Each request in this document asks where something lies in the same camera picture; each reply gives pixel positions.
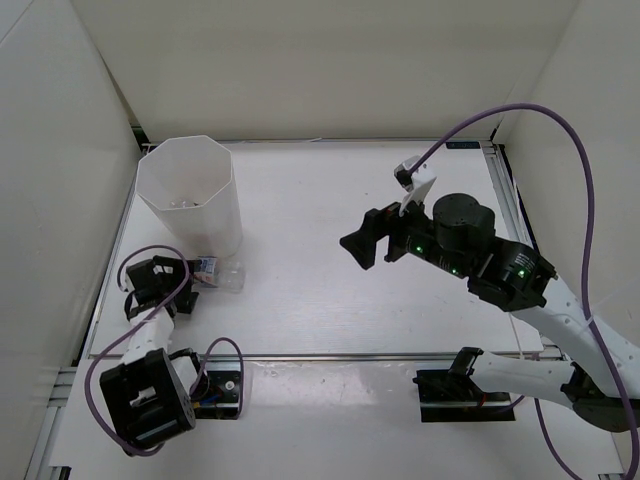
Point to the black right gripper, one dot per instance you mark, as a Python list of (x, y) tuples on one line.
[(362, 244)]

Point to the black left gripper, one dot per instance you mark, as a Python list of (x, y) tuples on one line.
[(178, 268)]

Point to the orange blue label bottle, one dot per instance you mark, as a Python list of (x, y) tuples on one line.
[(223, 274)]

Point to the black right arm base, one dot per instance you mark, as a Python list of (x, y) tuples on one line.
[(448, 395)]

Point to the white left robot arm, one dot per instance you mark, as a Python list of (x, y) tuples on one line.
[(147, 393)]

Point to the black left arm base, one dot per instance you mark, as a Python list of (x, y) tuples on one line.
[(219, 394)]

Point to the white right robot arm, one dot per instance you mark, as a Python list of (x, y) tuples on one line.
[(600, 379)]

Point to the white octagonal plastic bin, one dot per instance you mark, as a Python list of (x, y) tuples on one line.
[(189, 183)]

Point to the blue label sticker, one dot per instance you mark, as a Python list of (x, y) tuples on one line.
[(463, 145)]

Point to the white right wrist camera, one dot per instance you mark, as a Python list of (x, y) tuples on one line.
[(417, 185)]

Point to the aluminium frame rail right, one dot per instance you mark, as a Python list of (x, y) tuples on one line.
[(500, 332)]

